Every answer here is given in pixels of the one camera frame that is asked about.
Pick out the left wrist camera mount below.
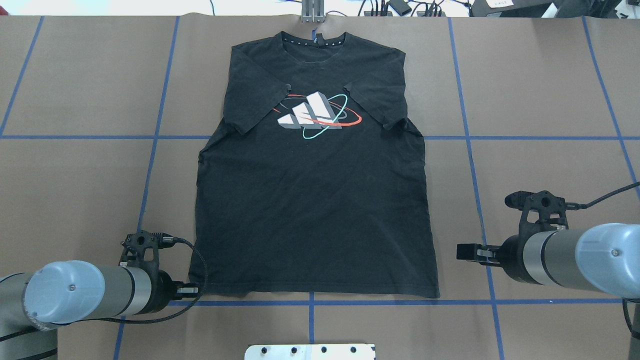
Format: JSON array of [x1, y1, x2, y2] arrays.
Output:
[[118, 230, 177, 269]]

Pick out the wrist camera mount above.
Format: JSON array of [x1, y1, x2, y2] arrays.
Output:
[[118, 230, 177, 269], [504, 190, 569, 239]]

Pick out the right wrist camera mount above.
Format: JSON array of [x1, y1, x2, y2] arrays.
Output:
[[504, 190, 569, 239]]

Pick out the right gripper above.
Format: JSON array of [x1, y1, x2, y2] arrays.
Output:
[[455, 235, 525, 283]]

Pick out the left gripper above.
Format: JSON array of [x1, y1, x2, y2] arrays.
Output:
[[147, 269, 201, 313]]

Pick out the black graphic t-shirt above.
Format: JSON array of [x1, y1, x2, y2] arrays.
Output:
[[188, 31, 441, 299]]

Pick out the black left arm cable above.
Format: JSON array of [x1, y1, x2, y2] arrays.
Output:
[[55, 235, 209, 326]]

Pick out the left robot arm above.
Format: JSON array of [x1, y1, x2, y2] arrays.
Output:
[[0, 260, 202, 360]]

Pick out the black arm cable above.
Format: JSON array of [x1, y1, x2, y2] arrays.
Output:
[[565, 181, 640, 211], [55, 235, 209, 326]]

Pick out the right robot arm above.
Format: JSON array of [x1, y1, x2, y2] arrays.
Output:
[[455, 223, 640, 301]]

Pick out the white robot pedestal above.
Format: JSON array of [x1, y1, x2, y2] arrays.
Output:
[[244, 343, 377, 360]]

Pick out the aluminium frame post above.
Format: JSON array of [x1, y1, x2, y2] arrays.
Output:
[[300, 0, 326, 24]]

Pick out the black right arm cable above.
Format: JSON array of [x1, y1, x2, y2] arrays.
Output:
[[565, 181, 640, 211]]

